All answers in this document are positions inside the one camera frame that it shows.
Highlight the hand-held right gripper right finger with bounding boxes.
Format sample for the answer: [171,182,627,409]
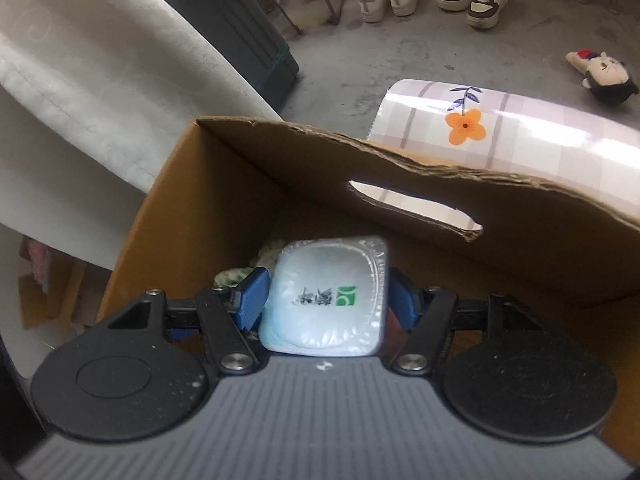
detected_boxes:
[387,267,543,376]

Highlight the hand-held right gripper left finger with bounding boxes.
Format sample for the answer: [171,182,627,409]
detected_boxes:
[102,267,273,376]

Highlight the white blue tissue pack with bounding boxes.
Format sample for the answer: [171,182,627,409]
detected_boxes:
[257,235,391,358]

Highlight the brown cardboard box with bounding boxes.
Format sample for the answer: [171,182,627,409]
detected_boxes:
[97,116,640,461]

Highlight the green patterned soft item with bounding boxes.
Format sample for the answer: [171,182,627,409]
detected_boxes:
[215,240,286,289]

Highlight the flat cardboard pieces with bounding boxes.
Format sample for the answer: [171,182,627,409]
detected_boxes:
[17,255,88,331]

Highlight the plaid flower printed bed sheet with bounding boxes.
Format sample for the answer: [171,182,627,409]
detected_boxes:
[350,79,640,233]

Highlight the pink cloth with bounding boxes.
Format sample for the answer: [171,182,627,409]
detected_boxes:
[26,239,52,288]

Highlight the dark plastic bin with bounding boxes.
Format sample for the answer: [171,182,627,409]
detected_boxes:
[160,0,301,111]

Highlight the off-white curtain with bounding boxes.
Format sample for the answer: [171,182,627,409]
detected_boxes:
[0,0,286,273]

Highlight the black haired plush doll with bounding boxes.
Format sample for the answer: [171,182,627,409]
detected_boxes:
[566,50,640,107]

